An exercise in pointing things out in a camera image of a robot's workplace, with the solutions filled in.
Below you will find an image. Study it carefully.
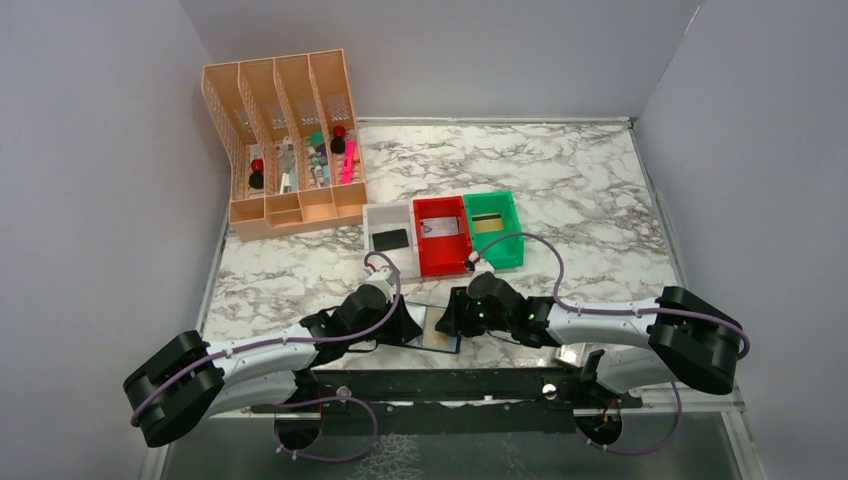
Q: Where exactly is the black leather card holder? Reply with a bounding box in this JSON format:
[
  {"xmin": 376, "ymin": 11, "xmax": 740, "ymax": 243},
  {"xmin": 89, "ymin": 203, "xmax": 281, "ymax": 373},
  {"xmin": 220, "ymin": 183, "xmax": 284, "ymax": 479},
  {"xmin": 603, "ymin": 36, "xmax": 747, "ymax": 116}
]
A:
[{"xmin": 401, "ymin": 303, "xmax": 461, "ymax": 354}]

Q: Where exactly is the red plastic bin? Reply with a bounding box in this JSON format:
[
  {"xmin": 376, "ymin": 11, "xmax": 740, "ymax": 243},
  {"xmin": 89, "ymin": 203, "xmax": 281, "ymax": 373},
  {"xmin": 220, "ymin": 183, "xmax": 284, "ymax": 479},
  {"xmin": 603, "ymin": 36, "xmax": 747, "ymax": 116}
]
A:
[{"xmin": 412, "ymin": 196, "xmax": 471, "ymax": 277}]

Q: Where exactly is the white plastic bin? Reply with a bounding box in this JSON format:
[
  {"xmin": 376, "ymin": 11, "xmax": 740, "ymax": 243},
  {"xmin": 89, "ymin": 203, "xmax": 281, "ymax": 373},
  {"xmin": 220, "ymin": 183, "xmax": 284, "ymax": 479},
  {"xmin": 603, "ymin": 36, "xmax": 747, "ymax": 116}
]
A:
[{"xmin": 363, "ymin": 200, "xmax": 422, "ymax": 280}]

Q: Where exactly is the silver patterned credit card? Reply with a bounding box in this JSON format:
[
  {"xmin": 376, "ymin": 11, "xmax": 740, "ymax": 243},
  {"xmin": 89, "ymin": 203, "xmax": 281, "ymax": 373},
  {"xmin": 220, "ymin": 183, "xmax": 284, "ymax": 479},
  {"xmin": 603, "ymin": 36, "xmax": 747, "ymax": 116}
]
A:
[{"xmin": 419, "ymin": 216, "xmax": 460, "ymax": 239}]

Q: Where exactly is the green plastic bin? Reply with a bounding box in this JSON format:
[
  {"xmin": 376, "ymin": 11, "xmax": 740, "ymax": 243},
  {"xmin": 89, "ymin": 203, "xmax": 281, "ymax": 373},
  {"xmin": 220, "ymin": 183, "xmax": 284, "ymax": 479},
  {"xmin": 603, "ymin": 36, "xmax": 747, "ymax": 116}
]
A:
[{"xmin": 463, "ymin": 191, "xmax": 524, "ymax": 269}]

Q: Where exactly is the peach plastic desk organizer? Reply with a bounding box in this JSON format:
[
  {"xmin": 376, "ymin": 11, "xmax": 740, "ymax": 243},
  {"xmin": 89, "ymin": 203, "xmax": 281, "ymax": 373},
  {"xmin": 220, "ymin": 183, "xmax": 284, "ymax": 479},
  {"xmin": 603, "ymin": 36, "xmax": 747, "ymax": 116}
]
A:
[{"xmin": 201, "ymin": 49, "xmax": 368, "ymax": 241}]

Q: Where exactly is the silver card tin box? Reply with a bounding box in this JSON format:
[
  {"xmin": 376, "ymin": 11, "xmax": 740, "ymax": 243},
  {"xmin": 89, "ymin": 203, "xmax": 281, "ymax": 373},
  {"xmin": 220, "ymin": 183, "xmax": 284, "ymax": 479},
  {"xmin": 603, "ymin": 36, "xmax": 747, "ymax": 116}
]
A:
[{"xmin": 553, "ymin": 343, "xmax": 586, "ymax": 368}]

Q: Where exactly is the gold card in holder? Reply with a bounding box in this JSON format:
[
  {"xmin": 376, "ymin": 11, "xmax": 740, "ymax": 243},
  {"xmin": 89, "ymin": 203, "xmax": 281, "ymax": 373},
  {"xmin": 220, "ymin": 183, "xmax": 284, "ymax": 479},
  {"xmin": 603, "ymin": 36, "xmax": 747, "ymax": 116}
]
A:
[{"xmin": 420, "ymin": 308, "xmax": 459, "ymax": 354}]

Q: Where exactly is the black credit card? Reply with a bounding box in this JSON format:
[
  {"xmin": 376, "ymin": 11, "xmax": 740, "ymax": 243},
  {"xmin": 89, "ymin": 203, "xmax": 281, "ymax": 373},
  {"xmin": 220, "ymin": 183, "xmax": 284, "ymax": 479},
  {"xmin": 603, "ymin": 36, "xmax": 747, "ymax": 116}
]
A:
[{"xmin": 371, "ymin": 229, "xmax": 410, "ymax": 251}]

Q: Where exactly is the gold credit card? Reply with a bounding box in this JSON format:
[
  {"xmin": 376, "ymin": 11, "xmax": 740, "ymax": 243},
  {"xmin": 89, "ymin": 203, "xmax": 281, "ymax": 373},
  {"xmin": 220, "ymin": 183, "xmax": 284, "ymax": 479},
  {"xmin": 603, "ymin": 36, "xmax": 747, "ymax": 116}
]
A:
[{"xmin": 471, "ymin": 213, "xmax": 505, "ymax": 235}]

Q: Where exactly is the pink highlighter pen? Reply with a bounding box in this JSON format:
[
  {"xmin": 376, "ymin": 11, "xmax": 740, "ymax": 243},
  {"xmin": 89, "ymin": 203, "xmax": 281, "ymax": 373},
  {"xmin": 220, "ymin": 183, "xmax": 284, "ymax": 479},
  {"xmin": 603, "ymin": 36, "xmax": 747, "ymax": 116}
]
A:
[{"xmin": 340, "ymin": 139, "xmax": 358, "ymax": 184}]

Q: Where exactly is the red black stamp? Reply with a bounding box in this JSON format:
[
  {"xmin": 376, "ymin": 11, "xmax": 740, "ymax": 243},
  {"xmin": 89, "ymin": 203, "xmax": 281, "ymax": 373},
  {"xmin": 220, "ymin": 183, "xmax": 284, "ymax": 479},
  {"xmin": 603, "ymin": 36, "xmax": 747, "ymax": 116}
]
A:
[
  {"xmin": 248, "ymin": 158, "xmax": 264, "ymax": 190},
  {"xmin": 330, "ymin": 125, "xmax": 347, "ymax": 155}
]

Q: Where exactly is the white stapler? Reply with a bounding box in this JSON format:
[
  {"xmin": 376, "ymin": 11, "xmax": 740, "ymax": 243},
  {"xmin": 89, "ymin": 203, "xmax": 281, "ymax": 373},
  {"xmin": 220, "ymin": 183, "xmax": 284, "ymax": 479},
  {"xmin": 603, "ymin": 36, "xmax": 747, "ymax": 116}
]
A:
[{"xmin": 275, "ymin": 137, "xmax": 298, "ymax": 194}]

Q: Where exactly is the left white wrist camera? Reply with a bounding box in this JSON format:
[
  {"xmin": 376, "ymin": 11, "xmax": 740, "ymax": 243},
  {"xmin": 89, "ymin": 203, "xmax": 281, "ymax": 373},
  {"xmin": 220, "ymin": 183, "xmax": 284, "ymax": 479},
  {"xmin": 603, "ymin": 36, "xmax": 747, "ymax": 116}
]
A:
[{"xmin": 366, "ymin": 265, "xmax": 398, "ymax": 302}]

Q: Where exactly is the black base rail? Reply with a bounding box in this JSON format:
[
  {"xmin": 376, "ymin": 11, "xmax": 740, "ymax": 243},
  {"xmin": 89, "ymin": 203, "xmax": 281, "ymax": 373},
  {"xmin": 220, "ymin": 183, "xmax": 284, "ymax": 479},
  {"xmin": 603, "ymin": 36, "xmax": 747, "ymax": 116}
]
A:
[{"xmin": 250, "ymin": 367, "xmax": 642, "ymax": 436}]

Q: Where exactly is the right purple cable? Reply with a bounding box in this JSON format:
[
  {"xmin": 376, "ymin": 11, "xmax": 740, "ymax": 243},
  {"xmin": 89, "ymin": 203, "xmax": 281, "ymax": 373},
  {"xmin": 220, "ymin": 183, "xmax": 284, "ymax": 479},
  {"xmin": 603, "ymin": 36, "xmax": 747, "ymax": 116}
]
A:
[{"xmin": 463, "ymin": 231, "xmax": 752, "ymax": 458}]

